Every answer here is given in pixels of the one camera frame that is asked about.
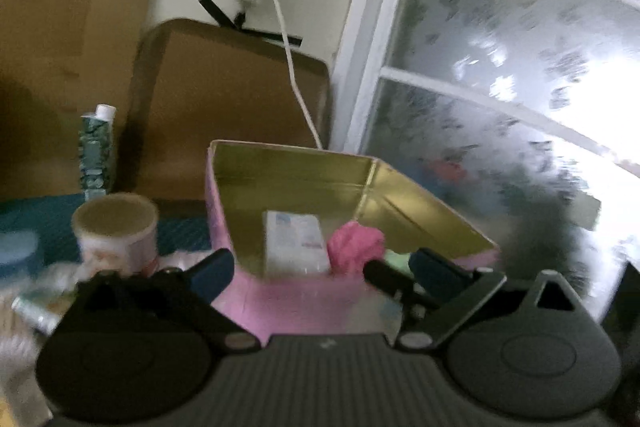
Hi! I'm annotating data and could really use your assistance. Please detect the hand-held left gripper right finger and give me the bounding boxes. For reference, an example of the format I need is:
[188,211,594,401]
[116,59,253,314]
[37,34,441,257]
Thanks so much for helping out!
[362,248,589,353]

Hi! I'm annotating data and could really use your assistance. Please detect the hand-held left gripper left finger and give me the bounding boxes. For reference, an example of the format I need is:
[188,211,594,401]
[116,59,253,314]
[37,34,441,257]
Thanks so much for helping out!
[75,248,262,354]

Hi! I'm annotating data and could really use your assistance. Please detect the pink soft ball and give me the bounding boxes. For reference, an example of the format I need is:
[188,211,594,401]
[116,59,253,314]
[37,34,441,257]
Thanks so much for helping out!
[327,222,386,276]

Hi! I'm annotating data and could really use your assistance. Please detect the pink tin box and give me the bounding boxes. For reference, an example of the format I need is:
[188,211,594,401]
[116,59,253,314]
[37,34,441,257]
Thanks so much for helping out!
[204,139,501,348]

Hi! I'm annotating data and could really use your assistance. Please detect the green soft item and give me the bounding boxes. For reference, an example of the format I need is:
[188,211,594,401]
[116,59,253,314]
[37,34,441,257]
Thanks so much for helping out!
[382,249,417,279]

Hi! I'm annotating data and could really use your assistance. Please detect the white tissue packet pink print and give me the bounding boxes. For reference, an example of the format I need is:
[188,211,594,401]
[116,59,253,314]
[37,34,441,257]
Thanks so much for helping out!
[262,210,332,278]

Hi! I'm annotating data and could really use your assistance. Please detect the printed biscuit can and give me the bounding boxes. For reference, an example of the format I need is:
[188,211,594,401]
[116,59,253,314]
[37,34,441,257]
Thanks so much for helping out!
[71,193,161,276]

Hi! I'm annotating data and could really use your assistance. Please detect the teal mat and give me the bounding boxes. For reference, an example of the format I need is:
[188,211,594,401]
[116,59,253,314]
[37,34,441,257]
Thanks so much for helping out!
[0,194,211,269]

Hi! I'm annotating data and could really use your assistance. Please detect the green carton white cap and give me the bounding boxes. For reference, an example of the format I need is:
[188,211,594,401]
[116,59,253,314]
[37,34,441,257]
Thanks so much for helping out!
[77,104,118,200]

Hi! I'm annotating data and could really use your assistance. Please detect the brown tin lid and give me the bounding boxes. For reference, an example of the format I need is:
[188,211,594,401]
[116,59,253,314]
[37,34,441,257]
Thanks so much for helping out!
[127,18,331,202]

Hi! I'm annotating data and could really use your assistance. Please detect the silver tube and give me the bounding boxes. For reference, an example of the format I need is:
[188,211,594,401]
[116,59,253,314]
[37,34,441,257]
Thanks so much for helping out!
[11,294,62,336]

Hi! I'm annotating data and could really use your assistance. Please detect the frosted glass window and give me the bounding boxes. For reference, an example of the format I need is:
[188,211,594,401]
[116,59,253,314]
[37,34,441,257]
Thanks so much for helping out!
[330,0,640,325]

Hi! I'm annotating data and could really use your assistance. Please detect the black tape strip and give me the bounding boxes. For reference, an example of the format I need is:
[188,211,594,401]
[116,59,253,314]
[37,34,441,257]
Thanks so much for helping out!
[235,26,304,48]
[198,0,237,28]

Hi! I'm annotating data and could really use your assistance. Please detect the brown cardboard box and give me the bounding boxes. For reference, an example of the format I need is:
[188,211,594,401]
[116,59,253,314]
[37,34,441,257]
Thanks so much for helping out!
[0,0,177,202]

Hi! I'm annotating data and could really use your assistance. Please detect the white cable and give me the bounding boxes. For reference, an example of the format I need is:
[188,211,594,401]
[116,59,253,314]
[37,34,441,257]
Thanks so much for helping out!
[267,0,326,150]

